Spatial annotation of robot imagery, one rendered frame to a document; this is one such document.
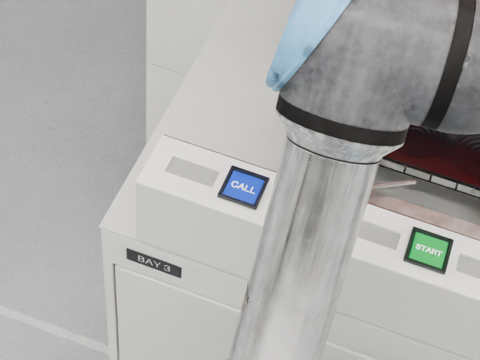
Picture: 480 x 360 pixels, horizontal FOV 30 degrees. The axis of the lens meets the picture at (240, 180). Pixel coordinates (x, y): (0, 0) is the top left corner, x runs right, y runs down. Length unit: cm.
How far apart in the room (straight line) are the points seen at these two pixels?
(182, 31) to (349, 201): 117
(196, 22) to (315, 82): 114
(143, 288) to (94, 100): 127
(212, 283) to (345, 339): 21
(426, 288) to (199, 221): 32
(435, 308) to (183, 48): 92
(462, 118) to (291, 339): 25
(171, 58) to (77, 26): 94
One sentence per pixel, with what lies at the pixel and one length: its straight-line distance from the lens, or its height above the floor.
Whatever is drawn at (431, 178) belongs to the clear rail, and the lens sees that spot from 137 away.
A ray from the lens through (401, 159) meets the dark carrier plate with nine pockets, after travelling 138.
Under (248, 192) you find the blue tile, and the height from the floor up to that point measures 96.
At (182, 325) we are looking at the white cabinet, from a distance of 149.
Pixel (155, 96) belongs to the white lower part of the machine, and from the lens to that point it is 206.
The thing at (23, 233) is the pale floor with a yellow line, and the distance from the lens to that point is 236.
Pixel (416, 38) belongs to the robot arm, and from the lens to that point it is 72.
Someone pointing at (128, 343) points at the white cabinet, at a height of 49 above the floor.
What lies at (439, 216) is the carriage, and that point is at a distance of 135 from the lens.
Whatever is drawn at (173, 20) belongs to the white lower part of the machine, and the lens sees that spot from 188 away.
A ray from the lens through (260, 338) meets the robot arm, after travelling 82.
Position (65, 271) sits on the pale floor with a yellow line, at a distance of 228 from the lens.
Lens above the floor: 192
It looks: 51 degrees down
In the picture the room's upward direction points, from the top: 8 degrees clockwise
